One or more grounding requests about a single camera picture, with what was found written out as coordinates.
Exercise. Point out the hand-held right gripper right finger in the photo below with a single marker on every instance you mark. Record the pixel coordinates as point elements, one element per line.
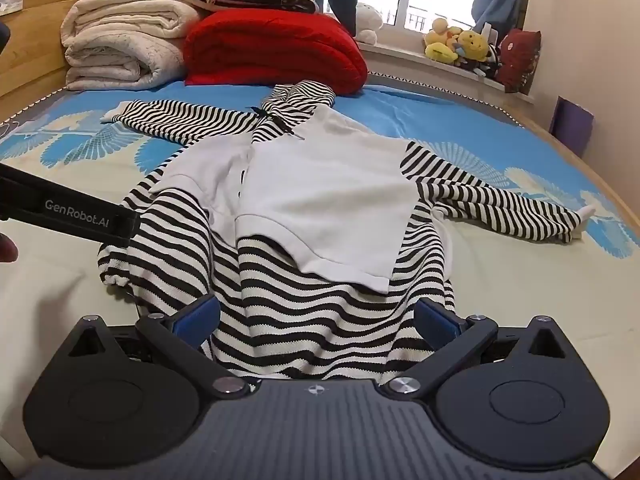
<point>436,322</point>

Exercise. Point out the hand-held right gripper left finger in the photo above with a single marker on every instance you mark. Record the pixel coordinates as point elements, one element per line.
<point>197,320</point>

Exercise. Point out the black white striped hoodie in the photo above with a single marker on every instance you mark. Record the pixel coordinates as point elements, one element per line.
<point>320,195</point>

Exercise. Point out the person's left hand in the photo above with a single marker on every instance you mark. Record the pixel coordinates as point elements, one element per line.
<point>6,249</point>

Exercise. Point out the wooden headboard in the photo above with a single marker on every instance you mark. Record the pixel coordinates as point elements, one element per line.
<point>35,45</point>

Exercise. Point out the cream folded quilt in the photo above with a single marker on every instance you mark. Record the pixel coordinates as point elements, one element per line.
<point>120,40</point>

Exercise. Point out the tissue box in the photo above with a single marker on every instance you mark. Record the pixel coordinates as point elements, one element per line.
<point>10,2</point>

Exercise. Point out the purple board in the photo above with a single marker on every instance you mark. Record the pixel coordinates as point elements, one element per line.
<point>572,125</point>

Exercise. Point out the red folded blanket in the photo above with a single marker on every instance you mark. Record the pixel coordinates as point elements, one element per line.
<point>270,55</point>

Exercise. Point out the black white striped plush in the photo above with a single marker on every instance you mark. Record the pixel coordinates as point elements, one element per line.
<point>490,62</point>

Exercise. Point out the red plush toy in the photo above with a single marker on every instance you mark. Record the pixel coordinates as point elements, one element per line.
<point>520,57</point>

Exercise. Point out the yellow round plush toy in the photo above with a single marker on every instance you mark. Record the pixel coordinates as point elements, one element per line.
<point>474,45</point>

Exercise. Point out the yellow duck plush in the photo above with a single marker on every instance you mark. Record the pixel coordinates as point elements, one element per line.
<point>440,40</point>

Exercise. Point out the white plush toy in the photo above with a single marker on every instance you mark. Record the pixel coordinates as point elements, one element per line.
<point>367,20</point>

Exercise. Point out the wooden bed frame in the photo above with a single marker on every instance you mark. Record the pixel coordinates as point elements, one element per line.
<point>560,135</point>

